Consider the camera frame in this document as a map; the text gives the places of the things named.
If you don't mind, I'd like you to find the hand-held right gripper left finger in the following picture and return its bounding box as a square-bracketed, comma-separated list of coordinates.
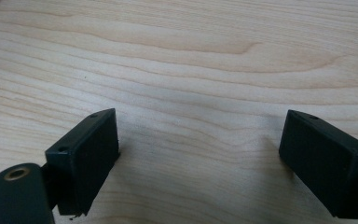
[45, 107, 121, 217]

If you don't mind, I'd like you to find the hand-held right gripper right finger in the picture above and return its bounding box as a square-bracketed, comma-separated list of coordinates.
[278, 109, 358, 220]

